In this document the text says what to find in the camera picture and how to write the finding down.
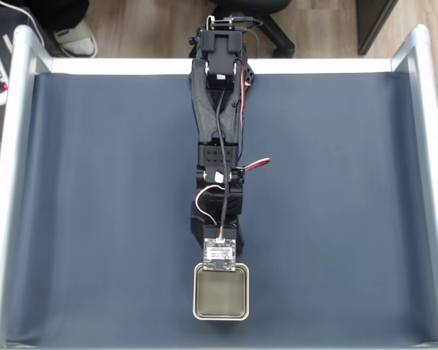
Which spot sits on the square metal container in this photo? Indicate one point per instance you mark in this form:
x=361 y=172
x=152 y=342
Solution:
x=222 y=295

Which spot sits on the dark blue table mat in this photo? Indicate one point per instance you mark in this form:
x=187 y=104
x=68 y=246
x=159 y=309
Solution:
x=95 y=182

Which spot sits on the black office chair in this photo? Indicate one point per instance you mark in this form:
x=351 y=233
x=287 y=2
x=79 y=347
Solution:
x=277 y=33

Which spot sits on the person's foot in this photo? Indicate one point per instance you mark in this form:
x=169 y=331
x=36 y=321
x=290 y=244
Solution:
x=76 y=42

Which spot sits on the person's leg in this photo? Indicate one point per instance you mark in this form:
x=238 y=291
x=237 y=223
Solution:
x=69 y=14

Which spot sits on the dark cabinet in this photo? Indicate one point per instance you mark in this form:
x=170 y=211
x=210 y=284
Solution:
x=372 y=22

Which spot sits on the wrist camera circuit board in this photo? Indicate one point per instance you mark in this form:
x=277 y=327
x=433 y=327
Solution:
x=219 y=253

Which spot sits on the white table frame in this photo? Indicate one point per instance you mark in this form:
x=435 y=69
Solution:
x=131 y=65

